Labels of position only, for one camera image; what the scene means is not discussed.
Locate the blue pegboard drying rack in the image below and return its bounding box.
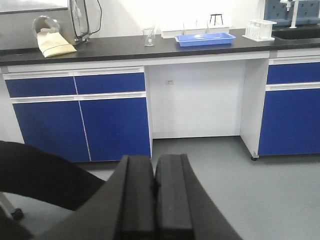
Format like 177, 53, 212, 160
263, 0, 320, 27

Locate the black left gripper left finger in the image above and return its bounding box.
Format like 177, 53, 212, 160
37, 155, 155, 240

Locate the blue plastic tray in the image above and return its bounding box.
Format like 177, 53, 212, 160
175, 32, 236, 47

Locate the white storage bin right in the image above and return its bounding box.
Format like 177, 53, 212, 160
161, 25, 231, 39

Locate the black metal tripod stand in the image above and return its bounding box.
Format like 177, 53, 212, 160
209, 13, 224, 26

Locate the white test tube rack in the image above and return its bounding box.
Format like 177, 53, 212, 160
243, 19, 276, 42

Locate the glass conical flask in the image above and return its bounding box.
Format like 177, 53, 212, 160
142, 27, 156, 47

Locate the beige cloth bag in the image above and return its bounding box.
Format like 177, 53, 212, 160
37, 28, 77, 58

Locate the blue lab bench cabinet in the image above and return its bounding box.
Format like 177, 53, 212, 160
0, 29, 320, 162

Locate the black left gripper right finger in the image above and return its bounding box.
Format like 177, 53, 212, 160
155, 154, 241, 240

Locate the black sink basin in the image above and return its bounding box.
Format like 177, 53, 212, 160
272, 28, 320, 40

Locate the white lab faucet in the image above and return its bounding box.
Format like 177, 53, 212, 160
279, 0, 302, 29

